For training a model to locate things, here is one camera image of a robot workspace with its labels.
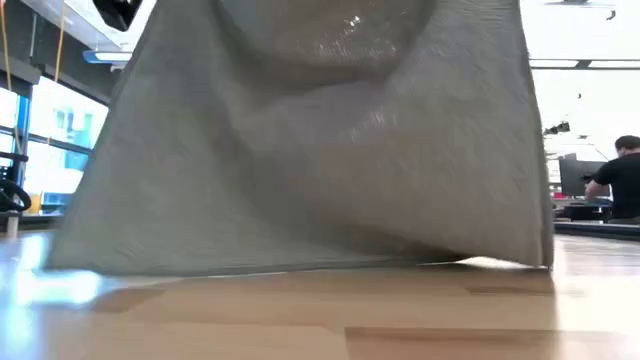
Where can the grey microfiber towel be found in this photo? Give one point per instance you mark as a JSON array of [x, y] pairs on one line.
[[300, 175]]

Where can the large glass window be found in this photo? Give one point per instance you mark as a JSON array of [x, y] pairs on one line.
[[55, 135]]

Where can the black ceiling track lights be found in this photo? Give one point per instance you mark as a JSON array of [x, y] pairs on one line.
[[557, 128]]

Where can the black computer monitor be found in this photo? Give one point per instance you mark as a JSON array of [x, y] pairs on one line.
[[572, 175]]

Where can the person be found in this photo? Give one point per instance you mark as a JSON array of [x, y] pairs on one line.
[[620, 185]]

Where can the black aluminium table frame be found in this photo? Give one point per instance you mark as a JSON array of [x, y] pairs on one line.
[[595, 229]]

